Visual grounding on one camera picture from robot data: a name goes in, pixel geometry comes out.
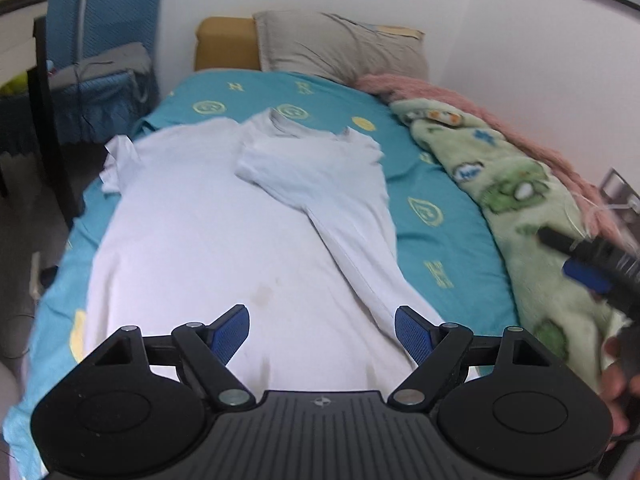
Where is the blue quilted folding chair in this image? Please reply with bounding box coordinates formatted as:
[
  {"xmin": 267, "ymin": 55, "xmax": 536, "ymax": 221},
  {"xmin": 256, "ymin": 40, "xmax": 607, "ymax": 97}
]
[{"xmin": 22, "ymin": 0, "xmax": 168, "ymax": 146}]

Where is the white charging cable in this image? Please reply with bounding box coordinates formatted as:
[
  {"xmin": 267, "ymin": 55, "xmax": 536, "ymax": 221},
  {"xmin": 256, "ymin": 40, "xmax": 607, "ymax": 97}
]
[{"xmin": 560, "ymin": 195, "xmax": 640, "ymax": 241}]

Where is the white t-shirt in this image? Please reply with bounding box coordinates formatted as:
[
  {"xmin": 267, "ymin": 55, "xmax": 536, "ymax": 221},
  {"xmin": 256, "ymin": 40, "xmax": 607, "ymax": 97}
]
[{"xmin": 82, "ymin": 109, "xmax": 481, "ymax": 396}]

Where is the grey pillow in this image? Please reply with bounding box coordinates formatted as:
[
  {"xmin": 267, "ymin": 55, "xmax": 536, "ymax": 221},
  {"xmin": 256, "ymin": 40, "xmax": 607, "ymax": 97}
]
[{"xmin": 252, "ymin": 10, "xmax": 431, "ymax": 83}]

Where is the bed with teal printed sheet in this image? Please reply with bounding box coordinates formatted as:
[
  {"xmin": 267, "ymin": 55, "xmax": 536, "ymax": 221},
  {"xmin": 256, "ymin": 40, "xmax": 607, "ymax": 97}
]
[{"xmin": 2, "ymin": 67, "xmax": 521, "ymax": 480}]

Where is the mustard yellow cushion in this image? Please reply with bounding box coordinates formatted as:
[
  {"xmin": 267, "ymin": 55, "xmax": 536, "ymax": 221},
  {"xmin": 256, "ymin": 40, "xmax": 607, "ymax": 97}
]
[{"xmin": 194, "ymin": 16, "xmax": 262, "ymax": 72}]

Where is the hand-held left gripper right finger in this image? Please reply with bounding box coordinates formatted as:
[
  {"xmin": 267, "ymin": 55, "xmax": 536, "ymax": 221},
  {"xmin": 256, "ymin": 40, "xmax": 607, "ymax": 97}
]
[{"xmin": 387, "ymin": 305, "xmax": 548, "ymax": 410}]

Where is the tan pillow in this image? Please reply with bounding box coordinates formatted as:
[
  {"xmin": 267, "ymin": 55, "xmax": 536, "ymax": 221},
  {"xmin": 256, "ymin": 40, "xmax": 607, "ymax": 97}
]
[{"xmin": 377, "ymin": 24, "xmax": 426, "ymax": 41}]

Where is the pink fluffy blanket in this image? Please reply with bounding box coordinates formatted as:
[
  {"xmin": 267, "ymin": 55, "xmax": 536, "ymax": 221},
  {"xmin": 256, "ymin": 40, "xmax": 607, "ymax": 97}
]
[{"xmin": 355, "ymin": 74, "xmax": 621, "ymax": 241}]

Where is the green cartoon fleece blanket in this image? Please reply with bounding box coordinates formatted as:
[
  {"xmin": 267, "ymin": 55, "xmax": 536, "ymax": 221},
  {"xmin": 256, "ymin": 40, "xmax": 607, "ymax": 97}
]
[{"xmin": 390, "ymin": 99, "xmax": 631, "ymax": 396}]

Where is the grey cloth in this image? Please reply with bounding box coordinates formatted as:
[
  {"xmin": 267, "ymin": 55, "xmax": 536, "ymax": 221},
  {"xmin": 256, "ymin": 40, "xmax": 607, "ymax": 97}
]
[{"xmin": 47, "ymin": 42, "xmax": 153, "ymax": 88}]

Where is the person's right hand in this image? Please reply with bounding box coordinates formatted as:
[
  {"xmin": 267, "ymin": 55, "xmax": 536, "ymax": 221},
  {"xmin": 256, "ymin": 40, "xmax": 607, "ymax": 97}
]
[{"xmin": 601, "ymin": 334, "xmax": 640, "ymax": 437}]

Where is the white desk with black leg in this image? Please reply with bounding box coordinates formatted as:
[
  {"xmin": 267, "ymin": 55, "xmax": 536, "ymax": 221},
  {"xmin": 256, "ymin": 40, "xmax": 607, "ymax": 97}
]
[{"xmin": 0, "ymin": 0, "xmax": 86, "ymax": 231}]

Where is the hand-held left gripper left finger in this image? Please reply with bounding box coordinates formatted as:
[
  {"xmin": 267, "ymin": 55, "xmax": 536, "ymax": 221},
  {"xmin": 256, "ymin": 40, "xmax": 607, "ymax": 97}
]
[{"xmin": 92, "ymin": 304, "xmax": 258, "ymax": 411}]

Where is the green plush toy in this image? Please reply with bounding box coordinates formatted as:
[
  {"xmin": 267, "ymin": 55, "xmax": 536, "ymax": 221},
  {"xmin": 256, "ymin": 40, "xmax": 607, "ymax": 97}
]
[{"xmin": 0, "ymin": 72, "xmax": 28, "ymax": 96}]

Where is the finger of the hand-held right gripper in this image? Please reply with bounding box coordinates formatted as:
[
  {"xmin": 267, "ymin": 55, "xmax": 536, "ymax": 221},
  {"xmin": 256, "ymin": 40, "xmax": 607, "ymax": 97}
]
[{"xmin": 537, "ymin": 226, "xmax": 640, "ymax": 321}]

